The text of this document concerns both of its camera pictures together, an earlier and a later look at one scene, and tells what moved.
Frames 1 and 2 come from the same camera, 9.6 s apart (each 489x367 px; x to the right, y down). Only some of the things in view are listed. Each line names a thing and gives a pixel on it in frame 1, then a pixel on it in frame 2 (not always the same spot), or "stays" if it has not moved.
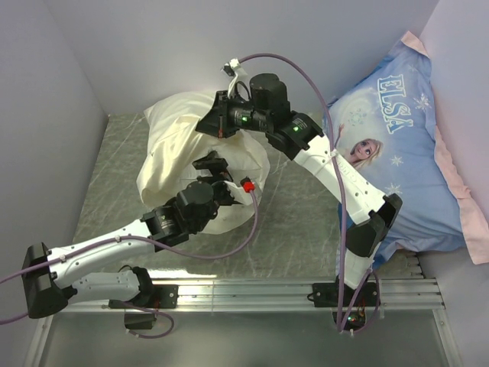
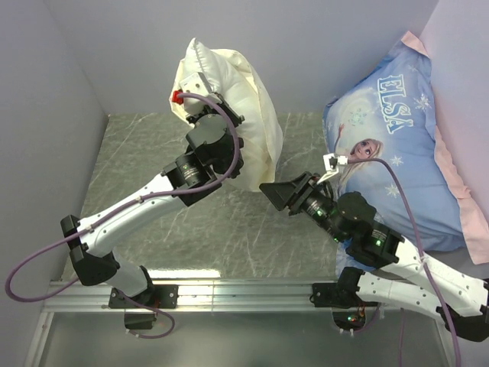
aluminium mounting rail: x=279 y=297 stays
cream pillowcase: x=175 y=144 to x=263 y=144
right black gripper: x=218 y=122 to x=291 y=194
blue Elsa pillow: x=387 y=120 stays
